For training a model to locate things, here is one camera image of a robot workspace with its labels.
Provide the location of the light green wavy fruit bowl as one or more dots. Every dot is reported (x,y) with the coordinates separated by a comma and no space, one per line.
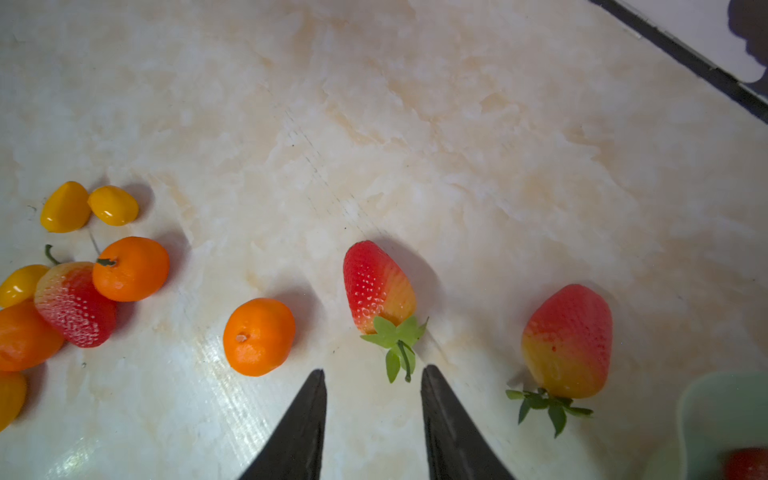
(717,414)

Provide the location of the yellow tomato cluster top left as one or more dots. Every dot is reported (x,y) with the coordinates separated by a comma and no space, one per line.
(113,205)

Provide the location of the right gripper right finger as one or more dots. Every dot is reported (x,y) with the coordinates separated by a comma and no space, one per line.
(455,447)

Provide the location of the orange bottom of cluster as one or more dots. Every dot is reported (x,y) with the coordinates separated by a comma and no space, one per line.
(27,340)

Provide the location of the small strawberry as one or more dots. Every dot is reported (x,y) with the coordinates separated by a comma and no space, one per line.
(566,346)

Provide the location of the orange of cluster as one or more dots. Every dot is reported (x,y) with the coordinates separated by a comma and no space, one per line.
(27,340)
(131,269)

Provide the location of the yellow tomato cluster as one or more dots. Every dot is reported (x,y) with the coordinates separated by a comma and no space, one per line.
(21,284)
(13,392)
(67,209)
(113,205)

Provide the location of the yellow tomato cluster bottom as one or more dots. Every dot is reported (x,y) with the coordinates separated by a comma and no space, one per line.
(13,392)

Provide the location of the orange at centre back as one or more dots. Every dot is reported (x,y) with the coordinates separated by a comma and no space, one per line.
(258,336)

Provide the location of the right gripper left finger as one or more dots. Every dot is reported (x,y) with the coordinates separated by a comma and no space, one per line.
(294,450)

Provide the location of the yellow tomato cluster lower left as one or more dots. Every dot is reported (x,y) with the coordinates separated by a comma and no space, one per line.
(21,284)

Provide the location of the strawberry in fruit cluster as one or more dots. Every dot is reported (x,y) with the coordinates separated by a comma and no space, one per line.
(68,300)

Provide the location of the orange top of cluster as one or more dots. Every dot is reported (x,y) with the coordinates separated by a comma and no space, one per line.
(131,269)

